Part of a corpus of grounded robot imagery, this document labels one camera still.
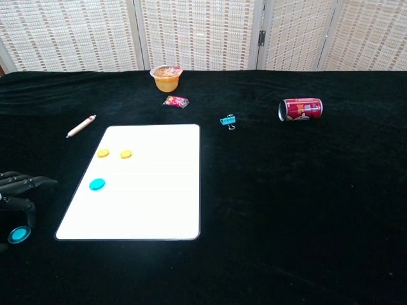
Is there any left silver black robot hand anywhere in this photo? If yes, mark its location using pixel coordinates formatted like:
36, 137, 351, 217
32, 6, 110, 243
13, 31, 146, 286
0, 170, 59, 254

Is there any white rectangular board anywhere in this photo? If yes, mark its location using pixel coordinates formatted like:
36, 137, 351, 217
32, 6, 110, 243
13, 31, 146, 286
53, 123, 201, 241

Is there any white marker pen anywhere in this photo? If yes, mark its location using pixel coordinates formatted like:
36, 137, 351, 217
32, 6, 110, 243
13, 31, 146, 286
66, 114, 97, 139

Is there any woven folding screen panel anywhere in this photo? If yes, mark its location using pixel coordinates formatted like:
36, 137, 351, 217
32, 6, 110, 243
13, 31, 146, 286
133, 0, 265, 71
317, 0, 407, 72
0, 0, 142, 73
256, 0, 336, 71

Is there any red snack packet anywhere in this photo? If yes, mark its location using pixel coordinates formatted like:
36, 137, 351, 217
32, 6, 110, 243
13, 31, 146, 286
162, 95, 191, 109

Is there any orange jelly cup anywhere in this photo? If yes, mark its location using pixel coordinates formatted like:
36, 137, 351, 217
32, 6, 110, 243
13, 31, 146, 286
149, 64, 184, 93

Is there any blue binder clip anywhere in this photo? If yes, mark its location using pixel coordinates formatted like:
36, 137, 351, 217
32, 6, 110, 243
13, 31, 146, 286
219, 114, 237, 131

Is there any black velvet tablecloth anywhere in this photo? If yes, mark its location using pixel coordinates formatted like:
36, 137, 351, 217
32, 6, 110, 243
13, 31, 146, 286
0, 69, 407, 305

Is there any red soda can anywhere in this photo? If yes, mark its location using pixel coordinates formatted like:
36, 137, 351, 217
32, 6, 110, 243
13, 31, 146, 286
278, 97, 323, 123

